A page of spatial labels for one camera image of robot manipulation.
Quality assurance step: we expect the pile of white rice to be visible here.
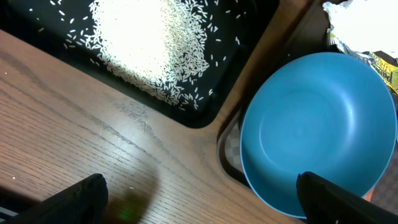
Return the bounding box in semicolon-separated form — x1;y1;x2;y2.
29;0;246;111

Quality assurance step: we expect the black rectangular tray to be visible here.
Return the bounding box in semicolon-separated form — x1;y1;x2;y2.
1;0;279;128

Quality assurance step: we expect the crumpled white tissue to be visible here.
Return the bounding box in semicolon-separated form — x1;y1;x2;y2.
322;0;397;58

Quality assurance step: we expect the yellow green wrapper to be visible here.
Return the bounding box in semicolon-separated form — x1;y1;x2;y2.
326;29;397;95

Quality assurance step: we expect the dark blue bowl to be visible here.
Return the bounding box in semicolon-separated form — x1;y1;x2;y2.
239;52;398;220

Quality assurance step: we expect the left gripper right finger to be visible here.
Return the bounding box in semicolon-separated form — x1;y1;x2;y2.
296;172;397;224

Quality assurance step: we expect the dark brown serving tray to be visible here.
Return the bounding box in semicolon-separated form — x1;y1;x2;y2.
216;0;398;215

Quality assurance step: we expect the orange carrot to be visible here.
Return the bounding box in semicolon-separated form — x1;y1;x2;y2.
363;188;374;202

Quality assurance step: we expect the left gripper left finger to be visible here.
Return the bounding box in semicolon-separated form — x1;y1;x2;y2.
1;174;108;224

